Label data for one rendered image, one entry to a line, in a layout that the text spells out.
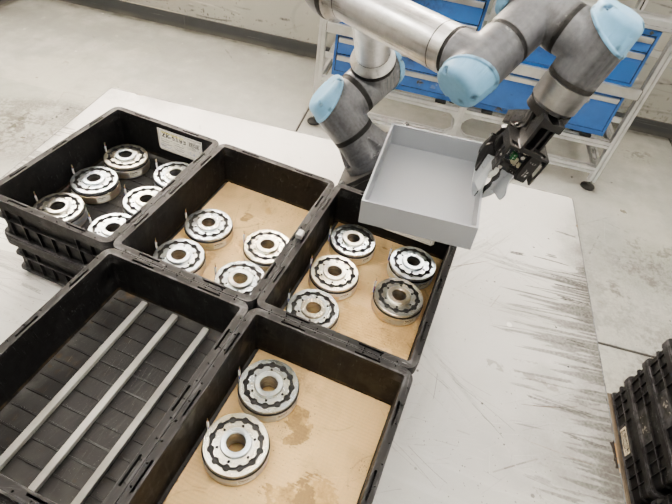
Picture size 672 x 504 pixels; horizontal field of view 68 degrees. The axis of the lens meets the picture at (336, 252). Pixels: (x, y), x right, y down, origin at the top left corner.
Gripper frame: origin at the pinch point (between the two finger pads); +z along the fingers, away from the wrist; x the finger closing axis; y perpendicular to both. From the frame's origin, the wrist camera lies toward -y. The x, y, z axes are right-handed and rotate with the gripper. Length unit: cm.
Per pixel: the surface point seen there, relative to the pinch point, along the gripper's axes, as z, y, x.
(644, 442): 60, -4, 94
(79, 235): 33, 18, -66
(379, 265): 28.1, 0.1, -7.9
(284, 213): 33.9, -10.4, -31.5
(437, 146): 3.4, -14.0, -7.4
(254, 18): 117, -279, -99
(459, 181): 3.7, -5.4, -2.1
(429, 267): 22.8, 0.3, 1.7
